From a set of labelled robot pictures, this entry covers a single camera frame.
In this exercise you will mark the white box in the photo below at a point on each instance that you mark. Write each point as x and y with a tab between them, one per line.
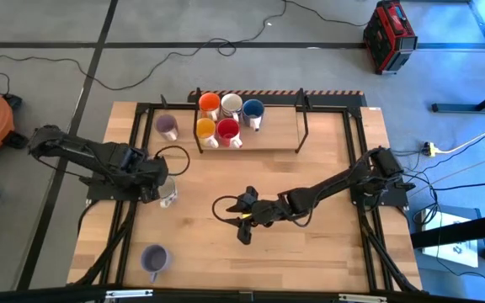
451	256

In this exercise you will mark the silver frame bracket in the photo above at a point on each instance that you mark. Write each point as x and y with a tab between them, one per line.
362	298
129	293

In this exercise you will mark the white dark patterned mug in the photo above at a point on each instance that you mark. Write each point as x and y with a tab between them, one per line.
231	103

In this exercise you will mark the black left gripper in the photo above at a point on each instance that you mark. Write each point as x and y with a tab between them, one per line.
152	170

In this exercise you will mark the black table frame rails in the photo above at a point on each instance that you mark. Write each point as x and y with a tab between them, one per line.
367	269

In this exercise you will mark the black stand leg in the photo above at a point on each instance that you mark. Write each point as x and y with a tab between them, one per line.
457	108

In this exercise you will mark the blue white floral mug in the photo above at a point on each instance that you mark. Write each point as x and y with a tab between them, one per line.
170	191

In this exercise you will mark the lavender mug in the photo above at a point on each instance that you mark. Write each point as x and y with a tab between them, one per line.
154	258

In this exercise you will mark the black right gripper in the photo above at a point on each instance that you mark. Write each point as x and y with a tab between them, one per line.
265	212

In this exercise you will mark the blue and white mug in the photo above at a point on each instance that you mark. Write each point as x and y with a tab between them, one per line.
253	108

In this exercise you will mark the black rig frame beam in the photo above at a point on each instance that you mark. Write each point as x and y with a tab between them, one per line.
57	296

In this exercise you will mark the black frame wooden shelf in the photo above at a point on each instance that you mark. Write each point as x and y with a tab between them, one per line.
276	134

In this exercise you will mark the mauve faceted mug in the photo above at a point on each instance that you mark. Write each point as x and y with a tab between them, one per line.
166	124

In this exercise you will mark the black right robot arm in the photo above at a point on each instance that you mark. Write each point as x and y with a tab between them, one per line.
331	185

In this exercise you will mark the orange striped black strip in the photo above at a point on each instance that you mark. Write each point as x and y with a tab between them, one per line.
335	100

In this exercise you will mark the red black tool box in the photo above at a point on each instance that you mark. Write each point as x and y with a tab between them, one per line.
387	38

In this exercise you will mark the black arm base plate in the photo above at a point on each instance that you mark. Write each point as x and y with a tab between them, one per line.
394	200
99	194

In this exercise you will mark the black metal beam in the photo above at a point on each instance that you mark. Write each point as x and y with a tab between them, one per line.
470	229

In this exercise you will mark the yellow power strip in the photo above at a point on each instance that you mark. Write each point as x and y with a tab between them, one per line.
430	149

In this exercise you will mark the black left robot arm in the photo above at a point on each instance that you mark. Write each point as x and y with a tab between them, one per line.
78	149

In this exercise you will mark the yellow mug white outside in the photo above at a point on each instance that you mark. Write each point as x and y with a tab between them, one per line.
205	127

